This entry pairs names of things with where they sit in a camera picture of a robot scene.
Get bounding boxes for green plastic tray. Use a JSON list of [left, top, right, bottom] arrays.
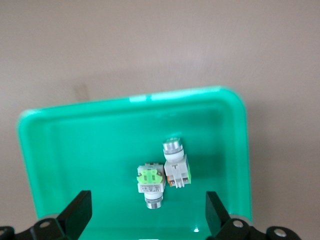
[[16, 85, 254, 240]]

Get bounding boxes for green button with label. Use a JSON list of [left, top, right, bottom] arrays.
[[135, 161, 166, 210]]

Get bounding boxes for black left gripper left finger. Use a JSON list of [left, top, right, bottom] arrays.
[[17, 190, 93, 240]]

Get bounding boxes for table cover sheet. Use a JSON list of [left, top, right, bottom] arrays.
[[0, 0, 320, 240]]

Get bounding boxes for white red switch block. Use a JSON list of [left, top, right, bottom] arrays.
[[161, 136, 193, 190]]

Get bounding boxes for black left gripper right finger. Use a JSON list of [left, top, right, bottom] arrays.
[[206, 190, 266, 240]]

